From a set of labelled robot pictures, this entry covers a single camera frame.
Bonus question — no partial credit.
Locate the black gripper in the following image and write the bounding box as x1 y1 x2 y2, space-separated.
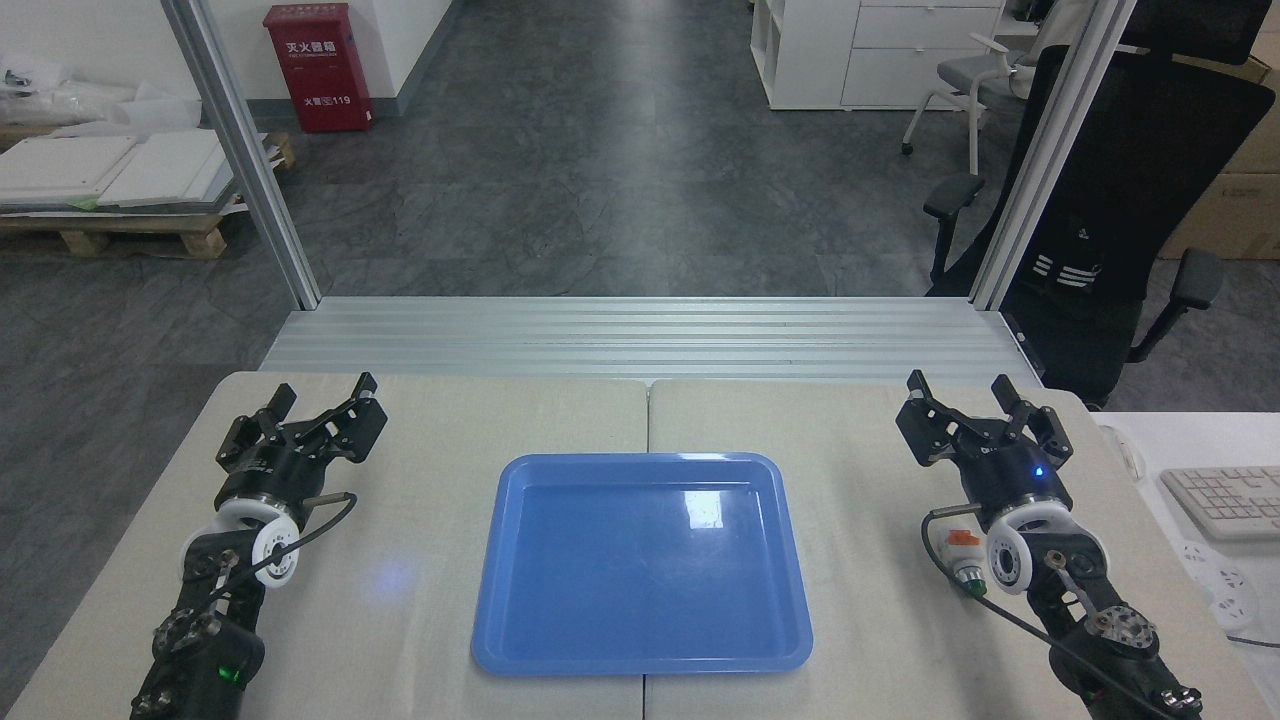
217 372 389 515
894 369 1075 524

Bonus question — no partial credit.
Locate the green push button switch part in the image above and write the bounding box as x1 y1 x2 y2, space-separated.
940 525 992 600

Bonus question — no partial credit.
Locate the blue plastic tray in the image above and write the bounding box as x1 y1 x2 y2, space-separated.
470 452 814 677

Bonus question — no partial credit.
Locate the white side desk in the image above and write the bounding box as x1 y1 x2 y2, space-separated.
1090 410 1280 717

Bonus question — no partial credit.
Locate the white keyboard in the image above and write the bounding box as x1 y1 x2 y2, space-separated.
1160 465 1280 544

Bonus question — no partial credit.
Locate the wooden pallet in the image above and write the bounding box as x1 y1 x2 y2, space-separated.
0 130 298 261

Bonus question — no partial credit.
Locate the white power strip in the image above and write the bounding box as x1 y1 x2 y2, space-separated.
1174 540 1260 632

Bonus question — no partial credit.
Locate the black office chair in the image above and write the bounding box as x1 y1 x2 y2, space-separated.
921 0 1277 411

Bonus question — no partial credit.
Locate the stack of white boards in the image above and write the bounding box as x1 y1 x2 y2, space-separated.
0 128 267 214

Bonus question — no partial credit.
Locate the brown cardboard box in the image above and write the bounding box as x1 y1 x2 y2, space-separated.
1158 30 1280 262

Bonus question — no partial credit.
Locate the white grey chair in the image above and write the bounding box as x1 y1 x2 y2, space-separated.
900 25 1047 177

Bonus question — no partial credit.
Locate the red fire extinguisher box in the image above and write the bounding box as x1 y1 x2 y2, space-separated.
263 3 375 134

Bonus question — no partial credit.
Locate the white drawer cabinet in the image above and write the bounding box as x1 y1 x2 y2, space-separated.
750 0 1007 111

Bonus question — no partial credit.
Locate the clear plastic wrapping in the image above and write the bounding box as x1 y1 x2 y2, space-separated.
0 58 203 137

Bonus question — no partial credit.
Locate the silver aluminium post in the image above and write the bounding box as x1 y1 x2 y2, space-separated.
967 0 1140 312
160 0 322 310

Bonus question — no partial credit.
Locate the silver aluminium rail platform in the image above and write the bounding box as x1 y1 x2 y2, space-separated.
258 296 1047 389

